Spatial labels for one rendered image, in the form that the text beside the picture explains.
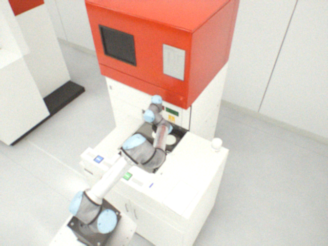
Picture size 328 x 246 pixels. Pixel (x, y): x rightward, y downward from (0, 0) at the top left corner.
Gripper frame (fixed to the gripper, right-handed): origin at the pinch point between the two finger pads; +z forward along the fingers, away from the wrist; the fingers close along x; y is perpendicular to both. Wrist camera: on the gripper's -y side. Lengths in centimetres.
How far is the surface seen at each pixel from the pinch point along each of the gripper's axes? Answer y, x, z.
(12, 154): 59, 178, 97
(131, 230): -68, 18, 15
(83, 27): 282, 124, 48
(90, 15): 42, 43, -75
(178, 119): 8.1, -16.0, -6.9
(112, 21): 31, 27, -76
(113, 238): -72, 29, 15
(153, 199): -53, 4, 3
